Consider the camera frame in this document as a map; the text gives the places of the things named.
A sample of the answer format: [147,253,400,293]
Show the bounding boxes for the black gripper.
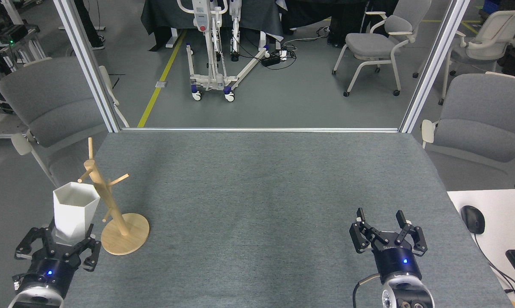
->
[349,207,428,285]
[14,223,102,299]

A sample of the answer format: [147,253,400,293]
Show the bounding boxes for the white hexagonal cup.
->
[53,182,101,246]

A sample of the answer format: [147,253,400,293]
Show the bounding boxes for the wooden cup rack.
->
[79,137,150,256]

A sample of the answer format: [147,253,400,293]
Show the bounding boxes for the black computer mouse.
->
[461,205,486,235]

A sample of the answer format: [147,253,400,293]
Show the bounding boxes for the white desk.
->
[447,189,515,308]

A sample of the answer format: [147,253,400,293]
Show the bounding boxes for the grey fabric chair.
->
[421,72,515,189]
[0,57,130,204]

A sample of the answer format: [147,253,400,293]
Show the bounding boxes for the white-framed grey-seat office chair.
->
[332,0,432,97]

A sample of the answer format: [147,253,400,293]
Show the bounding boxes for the black power strip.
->
[261,50,288,67]

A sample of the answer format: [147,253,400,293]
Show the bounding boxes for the white office chair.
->
[413,9,515,106]

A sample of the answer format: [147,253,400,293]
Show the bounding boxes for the black box with green light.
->
[0,24,41,47]

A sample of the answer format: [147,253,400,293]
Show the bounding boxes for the white stand on wheels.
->
[176,0,271,102]

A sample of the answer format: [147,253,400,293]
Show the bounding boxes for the person's legs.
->
[74,0,106,50]

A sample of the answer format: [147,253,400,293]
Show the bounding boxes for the dark cloth-covered table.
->
[141,0,284,52]

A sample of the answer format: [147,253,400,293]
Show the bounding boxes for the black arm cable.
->
[352,273,384,308]

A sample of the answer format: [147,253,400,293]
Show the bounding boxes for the black mouse cable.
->
[473,233,515,301]

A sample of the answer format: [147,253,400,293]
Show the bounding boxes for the silver frame rail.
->
[121,127,401,133]

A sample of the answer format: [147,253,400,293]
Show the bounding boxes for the silver frame post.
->
[53,0,122,133]
[399,0,471,134]

